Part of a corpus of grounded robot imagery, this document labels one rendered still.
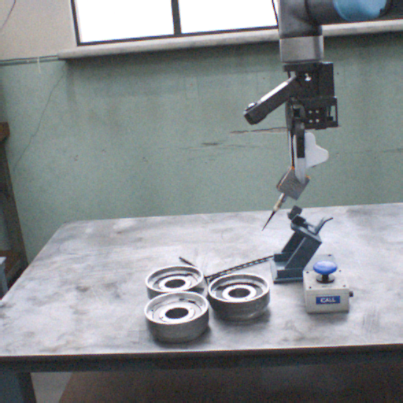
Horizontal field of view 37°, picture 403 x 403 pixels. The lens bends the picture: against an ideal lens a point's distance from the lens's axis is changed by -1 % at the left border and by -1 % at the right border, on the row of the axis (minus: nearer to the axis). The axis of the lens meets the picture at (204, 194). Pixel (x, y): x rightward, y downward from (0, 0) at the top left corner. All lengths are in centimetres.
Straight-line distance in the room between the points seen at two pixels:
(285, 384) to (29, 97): 185
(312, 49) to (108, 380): 81
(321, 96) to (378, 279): 35
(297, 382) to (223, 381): 15
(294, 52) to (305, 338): 47
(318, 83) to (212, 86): 151
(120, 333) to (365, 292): 43
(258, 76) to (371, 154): 59
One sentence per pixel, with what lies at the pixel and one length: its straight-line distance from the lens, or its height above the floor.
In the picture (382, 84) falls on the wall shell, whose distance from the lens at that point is 262.
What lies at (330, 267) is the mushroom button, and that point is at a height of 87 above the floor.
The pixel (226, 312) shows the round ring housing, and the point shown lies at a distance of 101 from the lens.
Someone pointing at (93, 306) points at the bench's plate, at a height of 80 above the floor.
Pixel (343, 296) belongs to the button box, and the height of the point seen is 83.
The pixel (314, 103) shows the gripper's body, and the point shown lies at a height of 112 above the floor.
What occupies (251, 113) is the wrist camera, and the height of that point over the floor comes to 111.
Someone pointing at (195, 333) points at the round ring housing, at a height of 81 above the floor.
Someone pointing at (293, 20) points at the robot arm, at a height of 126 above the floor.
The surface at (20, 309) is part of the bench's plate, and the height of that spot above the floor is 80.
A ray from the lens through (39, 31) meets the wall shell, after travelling 270.
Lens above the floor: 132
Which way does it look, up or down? 19 degrees down
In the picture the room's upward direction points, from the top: 5 degrees counter-clockwise
